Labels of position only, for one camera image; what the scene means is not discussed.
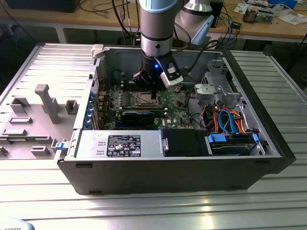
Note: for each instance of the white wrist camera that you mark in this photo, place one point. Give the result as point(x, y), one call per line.
point(171, 80)

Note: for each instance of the wooden desk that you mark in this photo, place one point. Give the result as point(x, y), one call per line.
point(96, 16)

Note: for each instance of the green motherboard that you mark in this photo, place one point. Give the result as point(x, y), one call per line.
point(177, 112)

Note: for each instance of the black power supply label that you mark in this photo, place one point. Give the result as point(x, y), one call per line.
point(124, 146)

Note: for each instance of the silver metal drive cage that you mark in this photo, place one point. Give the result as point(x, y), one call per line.
point(208, 89)

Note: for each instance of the black graphics card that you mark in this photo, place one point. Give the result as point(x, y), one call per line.
point(138, 118)

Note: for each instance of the blue expansion slot latch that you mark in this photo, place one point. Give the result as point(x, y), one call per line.
point(92, 96)
point(90, 106)
point(88, 116)
point(86, 125)

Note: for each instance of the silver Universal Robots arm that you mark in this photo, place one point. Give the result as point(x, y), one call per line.
point(156, 24)

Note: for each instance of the grey parts rack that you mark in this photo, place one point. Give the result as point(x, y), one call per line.
point(26, 143)

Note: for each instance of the blue plastic clip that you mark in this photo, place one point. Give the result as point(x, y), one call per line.
point(60, 146)

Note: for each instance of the copper heat sink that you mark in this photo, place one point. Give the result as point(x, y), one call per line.
point(250, 15)

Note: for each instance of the pale blue teach pendant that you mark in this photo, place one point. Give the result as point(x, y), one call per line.
point(14, 224)

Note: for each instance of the white papers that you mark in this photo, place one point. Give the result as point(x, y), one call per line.
point(291, 19)

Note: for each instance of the black case fan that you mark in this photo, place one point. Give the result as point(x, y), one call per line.
point(117, 76)

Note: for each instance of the small brown board connector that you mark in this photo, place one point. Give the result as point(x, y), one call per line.
point(178, 90)

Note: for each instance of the blue box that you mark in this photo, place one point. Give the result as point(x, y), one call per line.
point(283, 3)

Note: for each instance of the small black device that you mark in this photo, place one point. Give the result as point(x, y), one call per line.
point(236, 25)

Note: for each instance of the silver power supply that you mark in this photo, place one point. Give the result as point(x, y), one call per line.
point(91, 146)

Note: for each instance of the black open PC case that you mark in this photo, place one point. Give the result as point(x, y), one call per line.
point(168, 175)

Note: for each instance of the black box on desk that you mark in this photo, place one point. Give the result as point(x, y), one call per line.
point(219, 14)

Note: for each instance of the black RAM slot row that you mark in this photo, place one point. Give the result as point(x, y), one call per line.
point(128, 87)
point(144, 109)

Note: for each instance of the printed white leaflet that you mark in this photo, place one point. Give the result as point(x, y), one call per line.
point(241, 8)

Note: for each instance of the hard disk in blue carrier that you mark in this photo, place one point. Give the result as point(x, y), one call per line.
point(230, 149)

